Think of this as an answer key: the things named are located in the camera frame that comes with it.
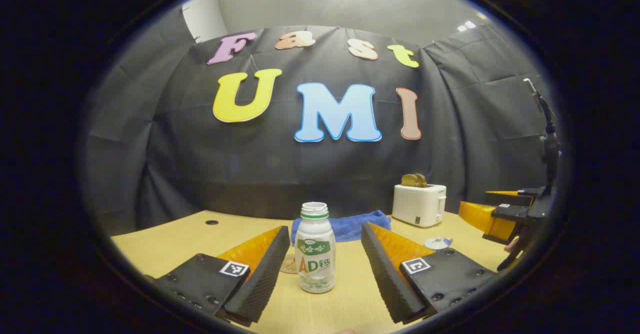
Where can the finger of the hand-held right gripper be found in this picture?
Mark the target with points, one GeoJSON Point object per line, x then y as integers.
{"type": "Point", "coordinates": [495, 221]}
{"type": "Point", "coordinates": [510, 197]}

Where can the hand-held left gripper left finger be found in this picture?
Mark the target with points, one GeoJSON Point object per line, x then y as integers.
{"type": "Point", "coordinates": [265, 274]}

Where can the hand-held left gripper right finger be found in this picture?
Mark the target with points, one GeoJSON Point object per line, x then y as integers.
{"type": "Point", "coordinates": [385, 274]}

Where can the white water bottle green label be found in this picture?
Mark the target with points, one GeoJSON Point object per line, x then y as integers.
{"type": "Point", "coordinates": [315, 254]}

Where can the blue towel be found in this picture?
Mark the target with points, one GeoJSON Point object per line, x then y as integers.
{"type": "Point", "coordinates": [350, 226]}

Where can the white toaster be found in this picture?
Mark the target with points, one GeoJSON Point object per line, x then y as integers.
{"type": "Point", "coordinates": [417, 206]}

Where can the brown toast slices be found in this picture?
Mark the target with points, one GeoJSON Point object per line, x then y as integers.
{"type": "Point", "coordinates": [414, 180]}

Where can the black backdrop cloth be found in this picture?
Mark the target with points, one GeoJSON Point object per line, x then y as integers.
{"type": "Point", "coordinates": [200, 163]}

